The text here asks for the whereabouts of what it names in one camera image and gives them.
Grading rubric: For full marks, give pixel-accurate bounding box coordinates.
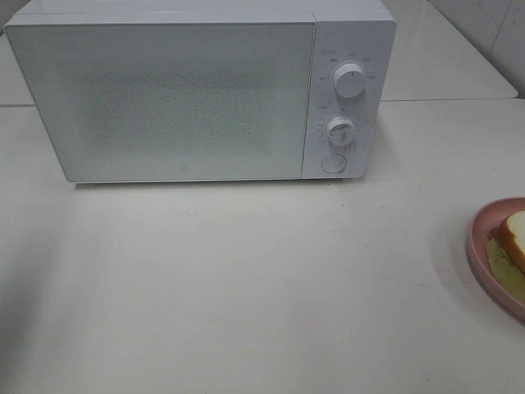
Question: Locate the white microwave oven body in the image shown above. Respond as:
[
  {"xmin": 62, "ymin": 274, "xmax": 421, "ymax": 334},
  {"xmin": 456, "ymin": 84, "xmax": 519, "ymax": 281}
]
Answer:
[{"xmin": 4, "ymin": 1, "xmax": 396, "ymax": 181}]

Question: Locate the white microwave door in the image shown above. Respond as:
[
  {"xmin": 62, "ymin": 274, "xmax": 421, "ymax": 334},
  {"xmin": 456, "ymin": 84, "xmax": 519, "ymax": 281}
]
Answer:
[{"xmin": 7, "ymin": 23, "xmax": 313, "ymax": 183}]

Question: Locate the white microwave knob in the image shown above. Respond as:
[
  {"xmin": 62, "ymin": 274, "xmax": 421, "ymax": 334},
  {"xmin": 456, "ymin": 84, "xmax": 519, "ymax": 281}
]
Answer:
[
  {"xmin": 325, "ymin": 117, "xmax": 358, "ymax": 146},
  {"xmin": 332, "ymin": 62, "xmax": 367, "ymax": 99}
]

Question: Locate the sandwich with white bread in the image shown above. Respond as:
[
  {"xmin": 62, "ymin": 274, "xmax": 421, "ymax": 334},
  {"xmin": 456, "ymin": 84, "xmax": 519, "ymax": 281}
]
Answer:
[{"xmin": 486, "ymin": 210, "xmax": 524, "ymax": 303}]

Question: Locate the pink plate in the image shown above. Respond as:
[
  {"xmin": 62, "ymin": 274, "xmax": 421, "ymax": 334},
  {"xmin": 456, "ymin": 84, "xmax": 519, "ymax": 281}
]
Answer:
[{"xmin": 466, "ymin": 197, "xmax": 524, "ymax": 322}]

